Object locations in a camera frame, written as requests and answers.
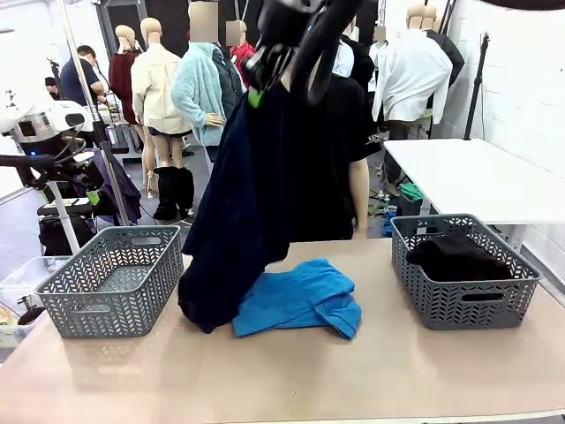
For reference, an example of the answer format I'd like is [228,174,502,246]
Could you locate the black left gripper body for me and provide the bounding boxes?
[50,140,105,182]

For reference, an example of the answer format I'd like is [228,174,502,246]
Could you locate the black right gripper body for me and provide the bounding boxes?
[257,0,319,46]

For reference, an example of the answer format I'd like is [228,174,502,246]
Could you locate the large navy garment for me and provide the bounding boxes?
[181,81,293,269]

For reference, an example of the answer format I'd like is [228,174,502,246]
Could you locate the bright blue garment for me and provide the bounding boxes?
[232,258,363,340]

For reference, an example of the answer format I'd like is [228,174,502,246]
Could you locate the black garment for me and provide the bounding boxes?
[405,232,516,302]

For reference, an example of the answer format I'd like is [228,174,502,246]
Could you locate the person's left forearm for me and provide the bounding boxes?
[351,189,371,230]

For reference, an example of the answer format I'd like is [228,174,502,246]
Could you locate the white table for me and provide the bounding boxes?
[0,151,96,255]
[382,138,565,254]

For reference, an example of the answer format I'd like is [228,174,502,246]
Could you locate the purple cloth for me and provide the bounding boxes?
[74,149,142,222]

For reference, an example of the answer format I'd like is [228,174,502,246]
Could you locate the mannequin in red jacket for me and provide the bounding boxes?
[225,19,258,85]

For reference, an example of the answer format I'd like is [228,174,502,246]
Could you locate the black bag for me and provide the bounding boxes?
[38,214,96,257]

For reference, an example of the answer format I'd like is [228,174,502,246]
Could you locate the mannequin in pale blue shirt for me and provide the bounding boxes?
[330,39,355,79]

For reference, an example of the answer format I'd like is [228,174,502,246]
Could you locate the mannequin in light-blue fleece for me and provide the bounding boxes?
[170,2,227,149]

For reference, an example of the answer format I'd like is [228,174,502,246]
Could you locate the mannequin in black coat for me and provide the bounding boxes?
[339,33,376,95]

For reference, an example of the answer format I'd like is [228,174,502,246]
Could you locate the background person in navy shirt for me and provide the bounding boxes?
[59,43,109,108]

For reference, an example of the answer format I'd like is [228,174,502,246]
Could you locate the person in black t-shirt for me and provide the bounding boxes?
[286,72,386,242]

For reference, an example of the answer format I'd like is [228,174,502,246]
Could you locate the small mannequin in white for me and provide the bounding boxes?
[368,25,389,94]

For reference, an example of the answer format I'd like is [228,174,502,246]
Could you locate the clear plastic bin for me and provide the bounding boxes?
[0,255,72,351]

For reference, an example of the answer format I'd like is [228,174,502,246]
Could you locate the mannequin in maroon dress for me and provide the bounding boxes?
[108,25,142,127]

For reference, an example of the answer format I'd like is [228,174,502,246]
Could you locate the mannequin in cream jacket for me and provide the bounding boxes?
[131,17,196,222]

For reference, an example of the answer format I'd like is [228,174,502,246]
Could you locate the grey woven plastic basket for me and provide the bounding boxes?
[34,224,185,339]
[390,213,543,331]

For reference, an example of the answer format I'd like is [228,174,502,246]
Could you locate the mannequin in white shirt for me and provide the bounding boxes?
[373,4,454,138]

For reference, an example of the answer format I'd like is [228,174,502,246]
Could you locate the mannequin in black top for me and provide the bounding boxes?
[421,4,465,87]

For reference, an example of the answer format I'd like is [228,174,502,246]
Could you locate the green cloth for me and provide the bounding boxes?
[399,183,425,202]

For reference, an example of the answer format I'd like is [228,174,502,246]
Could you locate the blue item on floor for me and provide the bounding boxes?
[381,214,401,238]

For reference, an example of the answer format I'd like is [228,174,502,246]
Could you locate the black tripod stand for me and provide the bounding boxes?
[463,31,493,141]

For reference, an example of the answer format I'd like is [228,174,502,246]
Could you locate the left arm black cable sleeve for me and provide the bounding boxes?
[0,154,61,178]

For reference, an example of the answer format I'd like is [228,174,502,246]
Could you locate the arm black cable sleeve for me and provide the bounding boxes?
[290,0,367,108]
[0,154,61,178]

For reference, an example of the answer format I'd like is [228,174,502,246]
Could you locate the right arm black cable sleeve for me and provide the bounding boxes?
[290,0,367,108]

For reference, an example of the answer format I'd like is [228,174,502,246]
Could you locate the silver frame pole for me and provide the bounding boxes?
[56,0,132,227]

